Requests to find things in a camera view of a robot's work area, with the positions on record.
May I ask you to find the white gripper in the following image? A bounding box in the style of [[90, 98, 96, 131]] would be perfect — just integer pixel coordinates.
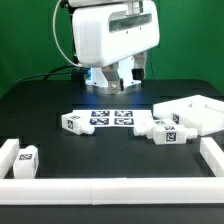
[[72, 0, 160, 93]]

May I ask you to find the white square tabletop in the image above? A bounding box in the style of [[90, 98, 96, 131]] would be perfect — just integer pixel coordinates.
[[153, 95, 224, 136]]

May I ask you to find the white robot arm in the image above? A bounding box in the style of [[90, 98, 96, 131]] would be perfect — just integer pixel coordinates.
[[68, 0, 160, 94]]

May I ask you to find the white tag sheet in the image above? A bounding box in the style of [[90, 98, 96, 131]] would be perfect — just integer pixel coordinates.
[[73, 109, 153, 127]]

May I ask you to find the white U-shaped fence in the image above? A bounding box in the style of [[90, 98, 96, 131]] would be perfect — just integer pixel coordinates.
[[0, 139, 224, 205]]

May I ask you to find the black cable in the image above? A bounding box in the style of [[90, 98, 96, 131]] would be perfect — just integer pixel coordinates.
[[6, 64, 84, 93]]

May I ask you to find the white cable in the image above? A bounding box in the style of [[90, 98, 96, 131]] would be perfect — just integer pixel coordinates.
[[52, 0, 83, 67]]

